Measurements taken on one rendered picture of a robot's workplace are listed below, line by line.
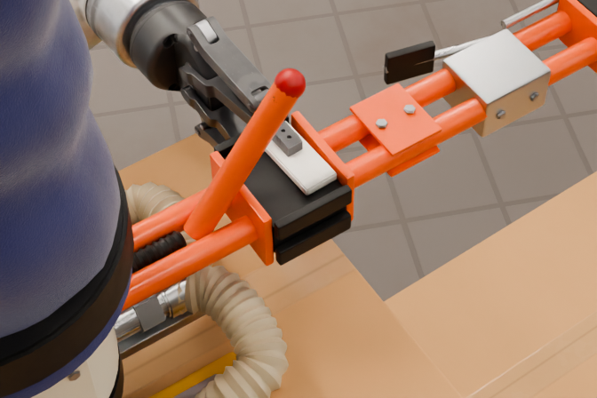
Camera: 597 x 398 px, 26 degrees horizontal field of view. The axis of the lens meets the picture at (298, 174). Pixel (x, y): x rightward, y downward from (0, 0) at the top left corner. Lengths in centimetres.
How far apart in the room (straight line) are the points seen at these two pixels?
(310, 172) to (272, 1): 196
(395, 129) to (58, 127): 41
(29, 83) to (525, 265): 121
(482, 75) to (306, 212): 21
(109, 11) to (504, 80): 34
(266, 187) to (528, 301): 83
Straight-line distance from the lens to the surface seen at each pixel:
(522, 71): 110
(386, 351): 110
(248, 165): 97
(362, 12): 293
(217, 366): 107
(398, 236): 251
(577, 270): 183
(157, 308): 103
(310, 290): 113
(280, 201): 100
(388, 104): 107
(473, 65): 110
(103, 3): 115
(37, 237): 75
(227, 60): 105
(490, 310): 177
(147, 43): 112
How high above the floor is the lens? 200
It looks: 50 degrees down
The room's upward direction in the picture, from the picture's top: straight up
